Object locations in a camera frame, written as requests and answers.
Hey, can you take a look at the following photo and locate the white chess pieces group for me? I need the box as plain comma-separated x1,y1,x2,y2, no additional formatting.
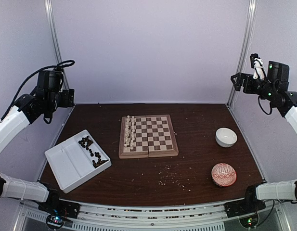
123,115,136,152

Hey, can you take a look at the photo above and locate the aluminium corner post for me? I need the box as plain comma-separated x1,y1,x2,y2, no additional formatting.
226,0,257,109
44,0,76,109

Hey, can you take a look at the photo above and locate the right aluminium corner post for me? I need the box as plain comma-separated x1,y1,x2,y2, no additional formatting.
226,0,257,109

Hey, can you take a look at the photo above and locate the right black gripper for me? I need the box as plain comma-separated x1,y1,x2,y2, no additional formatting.
231,72,276,100

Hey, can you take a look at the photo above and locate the wooden chess board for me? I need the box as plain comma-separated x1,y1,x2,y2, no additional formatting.
118,115,179,159

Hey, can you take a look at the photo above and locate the dark chess pieces pile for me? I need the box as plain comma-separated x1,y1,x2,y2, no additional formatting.
78,136,93,151
89,149,108,168

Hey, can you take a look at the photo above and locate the red patterned bowl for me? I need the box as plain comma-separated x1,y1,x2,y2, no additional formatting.
211,163,237,187

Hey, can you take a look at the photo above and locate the white plastic divided tray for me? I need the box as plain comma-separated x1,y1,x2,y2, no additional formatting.
45,129,112,193

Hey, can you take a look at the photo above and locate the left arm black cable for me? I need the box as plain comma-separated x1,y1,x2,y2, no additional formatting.
0,60,76,128

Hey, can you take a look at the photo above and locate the white ceramic bowl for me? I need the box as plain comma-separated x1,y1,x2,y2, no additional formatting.
215,128,238,148

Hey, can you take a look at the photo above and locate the dark chess pieces upper pile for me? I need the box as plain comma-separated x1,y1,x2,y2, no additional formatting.
78,136,93,151

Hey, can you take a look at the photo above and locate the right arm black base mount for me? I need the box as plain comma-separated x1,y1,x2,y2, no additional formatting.
224,199,266,218

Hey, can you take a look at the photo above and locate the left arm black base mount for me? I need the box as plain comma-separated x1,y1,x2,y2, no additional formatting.
37,200,80,218

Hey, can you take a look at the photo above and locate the aluminium front rail frame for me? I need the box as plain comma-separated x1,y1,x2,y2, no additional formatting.
18,188,284,231

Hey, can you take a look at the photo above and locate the left aluminium corner post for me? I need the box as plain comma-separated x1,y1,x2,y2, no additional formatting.
44,0,76,109

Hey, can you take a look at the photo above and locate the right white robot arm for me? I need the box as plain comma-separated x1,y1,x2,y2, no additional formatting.
231,53,297,213

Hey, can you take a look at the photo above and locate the right wrist camera with cable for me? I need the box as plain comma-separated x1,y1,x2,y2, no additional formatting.
250,53,267,80

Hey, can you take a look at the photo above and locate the dark chess pieces lower pile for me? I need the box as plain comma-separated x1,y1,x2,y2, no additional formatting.
89,149,108,168

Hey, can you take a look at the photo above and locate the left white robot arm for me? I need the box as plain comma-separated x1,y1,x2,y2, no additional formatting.
0,60,75,214

